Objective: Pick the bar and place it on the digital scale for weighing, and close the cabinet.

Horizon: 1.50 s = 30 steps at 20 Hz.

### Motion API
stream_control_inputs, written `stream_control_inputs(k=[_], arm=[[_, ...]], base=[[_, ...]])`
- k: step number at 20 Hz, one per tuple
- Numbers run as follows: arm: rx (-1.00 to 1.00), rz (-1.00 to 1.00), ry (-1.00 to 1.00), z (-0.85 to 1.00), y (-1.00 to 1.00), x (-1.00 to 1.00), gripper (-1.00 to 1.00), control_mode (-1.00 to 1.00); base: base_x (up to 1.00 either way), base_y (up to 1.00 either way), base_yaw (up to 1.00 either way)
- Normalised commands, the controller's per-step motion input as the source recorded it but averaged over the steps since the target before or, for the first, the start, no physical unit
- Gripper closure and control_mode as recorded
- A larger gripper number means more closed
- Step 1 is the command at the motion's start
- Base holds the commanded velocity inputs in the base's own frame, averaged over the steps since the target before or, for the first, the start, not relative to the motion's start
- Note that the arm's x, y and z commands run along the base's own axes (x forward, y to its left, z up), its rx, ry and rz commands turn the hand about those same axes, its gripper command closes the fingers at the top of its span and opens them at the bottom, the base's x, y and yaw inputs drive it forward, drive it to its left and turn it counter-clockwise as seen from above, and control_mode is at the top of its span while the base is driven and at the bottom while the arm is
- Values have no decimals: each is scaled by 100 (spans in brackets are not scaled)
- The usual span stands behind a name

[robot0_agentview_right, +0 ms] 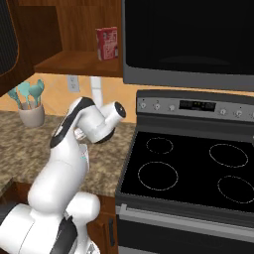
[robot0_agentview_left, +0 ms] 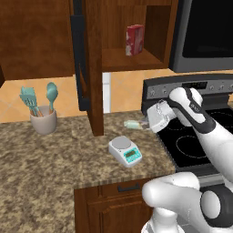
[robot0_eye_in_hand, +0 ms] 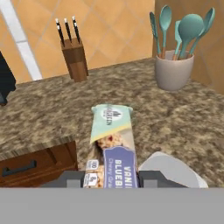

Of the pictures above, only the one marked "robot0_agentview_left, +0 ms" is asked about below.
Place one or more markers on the teal slotted spatula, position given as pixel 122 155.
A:
pixel 29 98

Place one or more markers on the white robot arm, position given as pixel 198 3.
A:
pixel 212 142

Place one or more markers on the teal spoon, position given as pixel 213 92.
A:
pixel 52 92

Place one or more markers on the wooden base cabinet door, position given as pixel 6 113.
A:
pixel 121 217

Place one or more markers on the wooden drawer front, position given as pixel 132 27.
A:
pixel 103 189

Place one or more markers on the pale green bar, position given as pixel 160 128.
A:
pixel 132 124

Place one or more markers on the closed wooden cabinet door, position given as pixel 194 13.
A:
pixel 36 36

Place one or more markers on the red box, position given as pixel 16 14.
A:
pixel 134 40

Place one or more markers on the black stove with grey panel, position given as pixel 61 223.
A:
pixel 182 145

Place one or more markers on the grey microwave oven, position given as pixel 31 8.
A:
pixel 203 33

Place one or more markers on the wooden wall cabinet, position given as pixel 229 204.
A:
pixel 133 45

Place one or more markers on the white digital scale teal panel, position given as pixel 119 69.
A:
pixel 125 150

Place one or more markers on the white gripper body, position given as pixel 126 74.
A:
pixel 159 116

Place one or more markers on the open wooden cabinet door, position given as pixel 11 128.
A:
pixel 94 66

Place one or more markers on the white utensil pot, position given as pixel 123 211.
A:
pixel 44 123

